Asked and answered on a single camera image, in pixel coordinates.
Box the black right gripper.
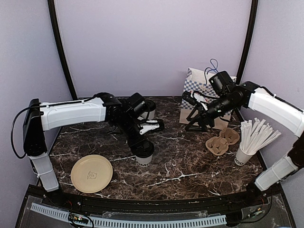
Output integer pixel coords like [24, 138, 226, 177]
[185, 93, 239, 132]

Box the white paper cup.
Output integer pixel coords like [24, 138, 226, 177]
[135, 155, 152, 167]
[138, 104, 156, 120]

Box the blue checkered paper bag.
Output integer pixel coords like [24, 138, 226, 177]
[179, 58, 232, 130]

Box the brown cardboard cup carrier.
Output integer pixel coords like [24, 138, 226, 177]
[205, 128, 240, 156]

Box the black plastic cup lid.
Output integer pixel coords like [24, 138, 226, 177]
[145, 100, 156, 112]

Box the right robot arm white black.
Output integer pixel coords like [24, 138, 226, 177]
[182, 71, 304, 206]

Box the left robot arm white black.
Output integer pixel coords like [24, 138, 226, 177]
[23, 92, 154, 207]

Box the cream yellow plate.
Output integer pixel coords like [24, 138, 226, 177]
[71, 154, 113, 193]

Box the paper wrapped straws bundle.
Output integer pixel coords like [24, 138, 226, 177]
[240, 118, 281, 155]

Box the white cup holding straws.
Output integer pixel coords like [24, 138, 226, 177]
[234, 144, 254, 166]

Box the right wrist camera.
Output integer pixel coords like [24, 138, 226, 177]
[182, 91, 208, 109]

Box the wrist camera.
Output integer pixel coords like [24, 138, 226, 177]
[182, 91, 208, 109]
[139, 119, 165, 135]

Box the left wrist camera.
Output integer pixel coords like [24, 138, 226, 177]
[139, 119, 165, 135]

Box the white perforated cable duct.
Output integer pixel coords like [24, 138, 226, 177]
[30, 203, 227, 228]

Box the black front table rail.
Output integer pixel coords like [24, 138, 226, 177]
[26, 185, 275, 214]

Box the right black frame post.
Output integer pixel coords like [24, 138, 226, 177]
[236, 0, 258, 84]

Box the black frame post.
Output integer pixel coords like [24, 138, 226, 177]
[47, 0, 78, 100]
[236, 0, 258, 84]

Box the left black frame post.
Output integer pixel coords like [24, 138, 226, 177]
[47, 0, 78, 100]

